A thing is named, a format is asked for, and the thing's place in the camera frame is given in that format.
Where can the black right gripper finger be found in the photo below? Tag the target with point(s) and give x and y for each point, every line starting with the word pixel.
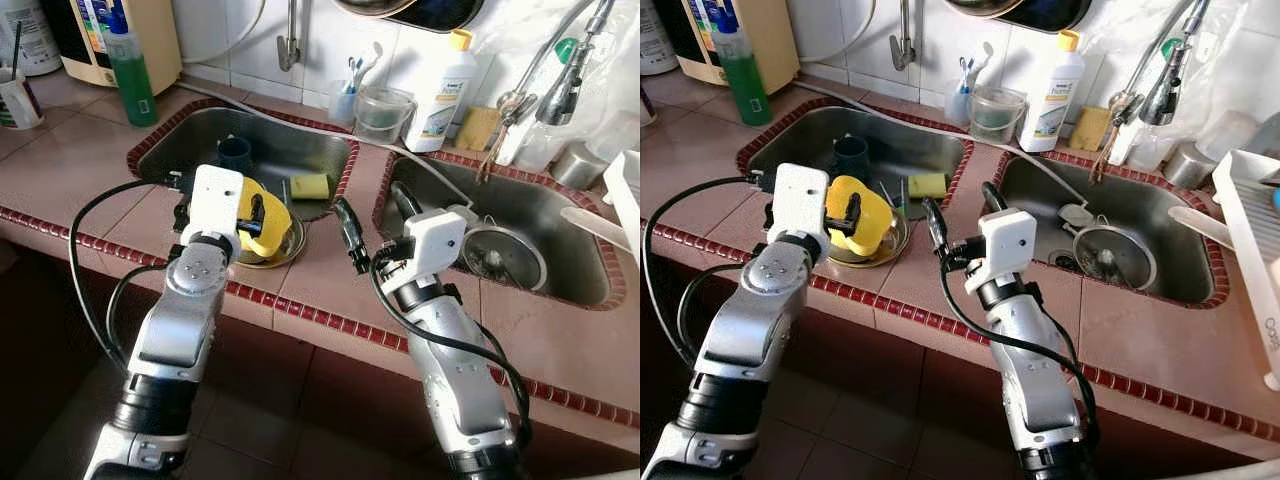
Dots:
pixel 351 235
pixel 994 197
pixel 405 200
pixel 936 230

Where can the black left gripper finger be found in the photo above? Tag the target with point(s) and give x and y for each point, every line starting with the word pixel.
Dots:
pixel 181 217
pixel 253 215
pixel 846 214

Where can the yellow plastic bowl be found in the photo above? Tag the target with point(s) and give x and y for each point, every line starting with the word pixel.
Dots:
pixel 880 225
pixel 275 225

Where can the stainless steel dish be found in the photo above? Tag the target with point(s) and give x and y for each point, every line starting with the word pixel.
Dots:
pixel 897 245
pixel 290 250

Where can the dark blue mug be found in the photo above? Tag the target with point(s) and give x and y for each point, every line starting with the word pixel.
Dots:
pixel 852 158
pixel 235 155

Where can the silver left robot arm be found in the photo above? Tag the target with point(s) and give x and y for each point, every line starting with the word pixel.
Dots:
pixel 745 330
pixel 170 330

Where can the yellow green scrub sponge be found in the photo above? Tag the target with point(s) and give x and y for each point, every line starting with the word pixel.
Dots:
pixel 311 186
pixel 928 185

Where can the steel sink basin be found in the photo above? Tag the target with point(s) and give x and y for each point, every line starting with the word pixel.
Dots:
pixel 1130 200
pixel 900 150
pixel 520 200
pixel 290 150

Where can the clear plastic measuring cup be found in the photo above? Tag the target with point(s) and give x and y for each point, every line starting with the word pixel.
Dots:
pixel 997 118
pixel 383 118

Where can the clear toothbrush cup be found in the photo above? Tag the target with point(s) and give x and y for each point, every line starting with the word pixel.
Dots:
pixel 958 103
pixel 344 105

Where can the plain yellow sponge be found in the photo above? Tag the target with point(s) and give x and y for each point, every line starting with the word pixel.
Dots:
pixel 1090 128
pixel 478 130

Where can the white detergent bottle yellow cap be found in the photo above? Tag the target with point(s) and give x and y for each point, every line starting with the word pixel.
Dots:
pixel 440 105
pixel 1052 105

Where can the white toothbrush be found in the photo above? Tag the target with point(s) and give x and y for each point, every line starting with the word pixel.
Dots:
pixel 978 63
pixel 365 65

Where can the round steel strainer lid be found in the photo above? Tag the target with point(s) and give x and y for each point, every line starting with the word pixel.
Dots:
pixel 1135 268
pixel 525 270

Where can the green dish soap bottle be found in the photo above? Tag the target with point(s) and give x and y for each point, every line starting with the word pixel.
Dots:
pixel 132 85
pixel 745 85

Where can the beige water filter unit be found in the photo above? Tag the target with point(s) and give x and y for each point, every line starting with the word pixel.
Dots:
pixel 155 45
pixel 775 45

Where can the small steel cup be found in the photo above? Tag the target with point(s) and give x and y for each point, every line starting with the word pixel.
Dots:
pixel 577 168
pixel 1188 166

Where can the cream rice paddle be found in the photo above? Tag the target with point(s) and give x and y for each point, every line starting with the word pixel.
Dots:
pixel 590 222
pixel 1198 222

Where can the chrome pull-out faucet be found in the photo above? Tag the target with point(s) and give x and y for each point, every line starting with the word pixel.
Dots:
pixel 560 95
pixel 1170 90

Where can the black pan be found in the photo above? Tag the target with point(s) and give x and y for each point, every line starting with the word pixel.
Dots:
pixel 1060 15
pixel 450 15

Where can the round steel pan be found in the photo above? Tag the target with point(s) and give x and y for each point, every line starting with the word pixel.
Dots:
pixel 370 7
pixel 980 6

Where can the white mug green print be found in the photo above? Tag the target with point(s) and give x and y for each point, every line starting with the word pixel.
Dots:
pixel 20 105

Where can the clear plastic tub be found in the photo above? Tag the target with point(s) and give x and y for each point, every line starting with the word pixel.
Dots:
pixel 1225 135
pixel 615 135

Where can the white dish rack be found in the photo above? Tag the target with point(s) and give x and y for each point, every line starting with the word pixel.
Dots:
pixel 1245 230
pixel 625 195

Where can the white plastic canister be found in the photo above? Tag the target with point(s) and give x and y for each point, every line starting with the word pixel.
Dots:
pixel 30 35
pixel 660 35

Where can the clear plastic bag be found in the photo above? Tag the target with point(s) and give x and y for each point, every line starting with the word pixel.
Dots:
pixel 620 90
pixel 1240 80

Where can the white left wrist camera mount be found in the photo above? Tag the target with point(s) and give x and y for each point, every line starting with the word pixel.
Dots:
pixel 212 205
pixel 800 205

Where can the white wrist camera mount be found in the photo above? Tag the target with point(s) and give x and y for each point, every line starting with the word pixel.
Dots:
pixel 1005 245
pixel 800 205
pixel 435 240
pixel 212 205

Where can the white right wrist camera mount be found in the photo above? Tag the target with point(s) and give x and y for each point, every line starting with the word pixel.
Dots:
pixel 435 240
pixel 1005 245

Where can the chrome wall tap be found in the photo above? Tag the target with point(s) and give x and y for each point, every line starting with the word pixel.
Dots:
pixel 905 52
pixel 290 52

